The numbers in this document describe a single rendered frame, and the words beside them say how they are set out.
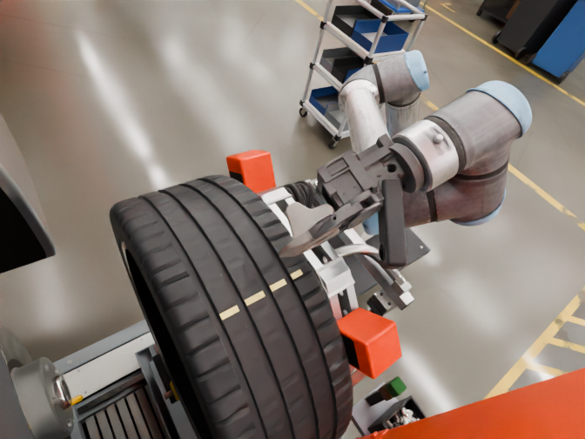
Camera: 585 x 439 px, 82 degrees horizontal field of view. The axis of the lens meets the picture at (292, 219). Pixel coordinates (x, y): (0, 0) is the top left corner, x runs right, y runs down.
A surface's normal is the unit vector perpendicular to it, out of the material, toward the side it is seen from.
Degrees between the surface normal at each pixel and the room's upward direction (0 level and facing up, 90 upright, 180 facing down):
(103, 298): 0
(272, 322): 24
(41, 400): 19
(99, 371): 0
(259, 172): 55
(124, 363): 0
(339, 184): 31
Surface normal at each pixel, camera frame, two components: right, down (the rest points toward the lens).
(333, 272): 0.22, -0.62
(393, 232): -0.05, -0.23
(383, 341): 0.54, 0.07
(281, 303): 0.40, -0.32
